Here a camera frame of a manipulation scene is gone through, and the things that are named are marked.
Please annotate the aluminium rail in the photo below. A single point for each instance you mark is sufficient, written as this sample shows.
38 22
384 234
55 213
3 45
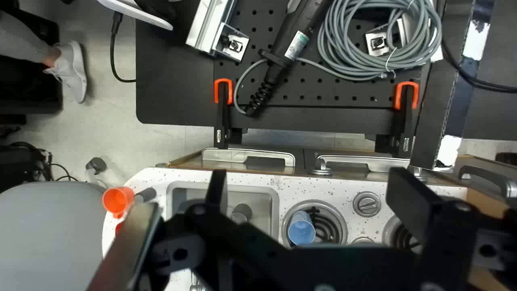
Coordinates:
206 24

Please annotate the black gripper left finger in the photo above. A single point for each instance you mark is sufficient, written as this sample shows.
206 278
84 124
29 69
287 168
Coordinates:
216 199

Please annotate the dark gray cylinder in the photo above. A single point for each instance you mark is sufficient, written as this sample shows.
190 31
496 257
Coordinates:
145 194
242 212

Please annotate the gray toy sink basin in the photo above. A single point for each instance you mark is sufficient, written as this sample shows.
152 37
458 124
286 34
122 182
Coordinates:
258 202

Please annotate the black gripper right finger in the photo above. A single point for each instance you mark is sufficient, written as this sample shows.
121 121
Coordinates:
413 199

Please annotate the small gray caster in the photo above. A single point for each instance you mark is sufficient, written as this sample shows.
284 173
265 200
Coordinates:
95 165

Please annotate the black coil stove burner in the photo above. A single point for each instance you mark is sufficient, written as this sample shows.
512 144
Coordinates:
400 236
328 226

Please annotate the white paper sheet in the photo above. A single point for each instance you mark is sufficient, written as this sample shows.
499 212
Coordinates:
476 40

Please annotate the white plastic leg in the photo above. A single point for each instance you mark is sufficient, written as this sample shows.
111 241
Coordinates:
134 10

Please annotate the small black white tag bracket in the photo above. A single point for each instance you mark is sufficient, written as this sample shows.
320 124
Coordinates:
379 42
234 43

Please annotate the wooden toy kitchen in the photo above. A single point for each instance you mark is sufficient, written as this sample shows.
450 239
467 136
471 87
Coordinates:
316 186

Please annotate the gray stove knob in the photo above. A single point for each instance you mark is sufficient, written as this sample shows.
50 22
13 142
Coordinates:
366 204
363 241

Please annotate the blue plastic cup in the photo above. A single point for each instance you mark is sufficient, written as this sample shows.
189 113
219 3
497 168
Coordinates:
300 231

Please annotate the black pegboard table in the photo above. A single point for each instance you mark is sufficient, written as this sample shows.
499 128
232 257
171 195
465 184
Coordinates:
171 81

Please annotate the black stand post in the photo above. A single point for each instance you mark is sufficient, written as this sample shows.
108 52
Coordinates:
429 107

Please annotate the white sneaker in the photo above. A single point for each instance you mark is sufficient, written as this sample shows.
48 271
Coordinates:
72 66

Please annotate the black box on floor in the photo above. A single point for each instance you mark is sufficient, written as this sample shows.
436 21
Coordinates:
25 89

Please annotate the gray trouser leg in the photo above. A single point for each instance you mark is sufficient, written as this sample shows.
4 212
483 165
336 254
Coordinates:
21 40

